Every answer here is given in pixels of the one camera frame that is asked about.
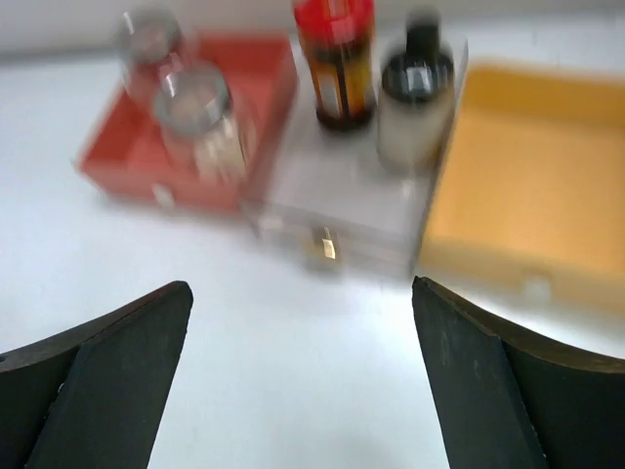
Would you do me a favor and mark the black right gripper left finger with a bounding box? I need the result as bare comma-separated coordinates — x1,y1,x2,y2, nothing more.
1,280,193,468

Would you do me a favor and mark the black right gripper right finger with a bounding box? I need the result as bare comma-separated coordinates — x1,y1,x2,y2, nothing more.
412,277,624,468

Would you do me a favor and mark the silver rim glass jar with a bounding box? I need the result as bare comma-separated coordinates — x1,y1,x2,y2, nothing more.
152,63,257,183

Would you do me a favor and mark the black cap spice bottle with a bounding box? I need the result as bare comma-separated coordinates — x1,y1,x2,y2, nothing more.
377,9,455,173

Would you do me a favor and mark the red lid sauce jar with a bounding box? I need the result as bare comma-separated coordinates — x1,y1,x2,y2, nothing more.
293,0,376,133

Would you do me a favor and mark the yellow plastic tray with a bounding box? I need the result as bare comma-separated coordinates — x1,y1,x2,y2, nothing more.
419,63,624,309

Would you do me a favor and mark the red plastic tray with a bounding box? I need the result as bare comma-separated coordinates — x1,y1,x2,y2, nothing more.
77,32,299,212

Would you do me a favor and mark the clear plastic tray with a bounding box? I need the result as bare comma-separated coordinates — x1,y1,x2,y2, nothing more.
241,56,452,278

